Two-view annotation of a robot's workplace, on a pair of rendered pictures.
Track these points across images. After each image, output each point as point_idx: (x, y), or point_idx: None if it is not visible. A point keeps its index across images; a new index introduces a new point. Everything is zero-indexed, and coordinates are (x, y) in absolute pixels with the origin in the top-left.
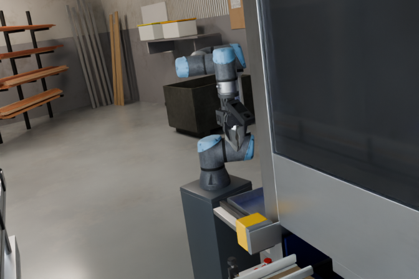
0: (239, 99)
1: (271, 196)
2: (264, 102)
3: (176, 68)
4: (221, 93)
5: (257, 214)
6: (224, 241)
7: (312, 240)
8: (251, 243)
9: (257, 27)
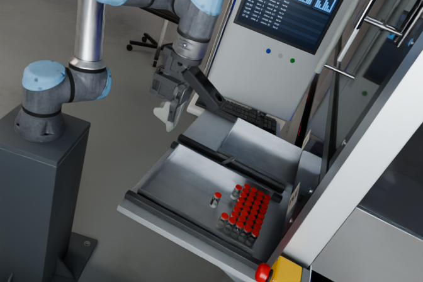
0: (103, 19)
1: (313, 242)
2: (388, 153)
3: None
4: (188, 56)
5: (286, 260)
6: (56, 203)
7: None
8: None
9: None
